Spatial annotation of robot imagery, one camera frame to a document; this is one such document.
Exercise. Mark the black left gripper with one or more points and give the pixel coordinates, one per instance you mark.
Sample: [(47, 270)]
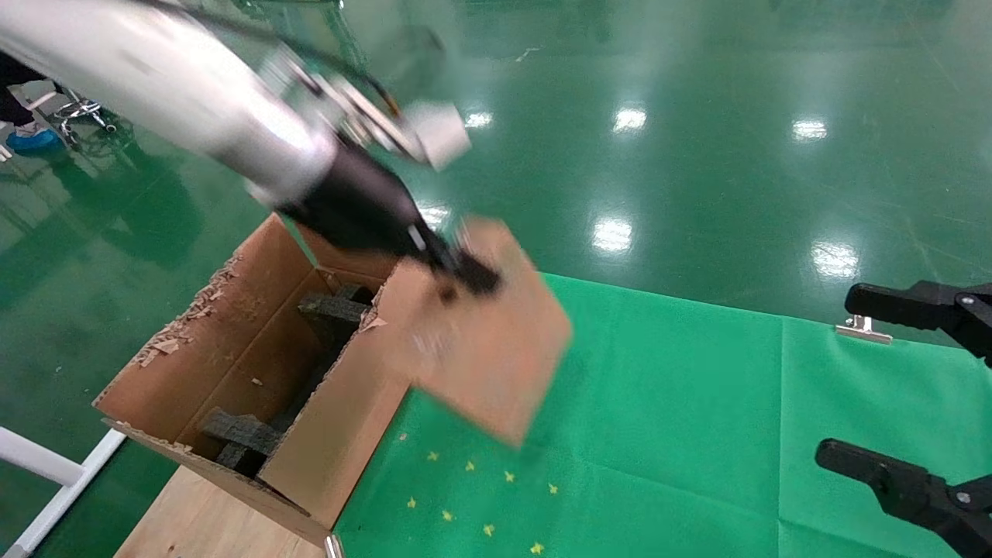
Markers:
[(364, 205)]

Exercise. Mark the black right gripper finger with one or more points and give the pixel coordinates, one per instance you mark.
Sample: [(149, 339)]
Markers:
[(930, 306), (930, 504)]

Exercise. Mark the large open cardboard carton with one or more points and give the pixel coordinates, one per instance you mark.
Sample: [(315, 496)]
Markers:
[(232, 341)]

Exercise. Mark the metal cloth clip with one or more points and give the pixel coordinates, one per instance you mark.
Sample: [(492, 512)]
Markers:
[(862, 332), (334, 549)]

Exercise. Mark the green table cloth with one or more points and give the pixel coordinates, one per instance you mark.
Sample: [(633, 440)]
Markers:
[(659, 426)]

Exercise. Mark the chrome swivel stool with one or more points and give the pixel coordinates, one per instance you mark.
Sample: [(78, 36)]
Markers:
[(85, 112)]

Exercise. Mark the blue shoe cover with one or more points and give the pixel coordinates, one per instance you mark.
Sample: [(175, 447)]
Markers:
[(35, 142)]

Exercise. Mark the seated person in black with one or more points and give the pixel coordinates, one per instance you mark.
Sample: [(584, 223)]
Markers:
[(12, 108)]

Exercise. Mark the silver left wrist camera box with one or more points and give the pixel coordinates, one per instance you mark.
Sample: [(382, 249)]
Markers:
[(438, 132)]

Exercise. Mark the silver camera mount bracket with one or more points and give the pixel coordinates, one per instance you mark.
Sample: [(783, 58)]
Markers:
[(372, 124)]

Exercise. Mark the white T-foot post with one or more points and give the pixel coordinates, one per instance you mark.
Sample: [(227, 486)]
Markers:
[(39, 457)]

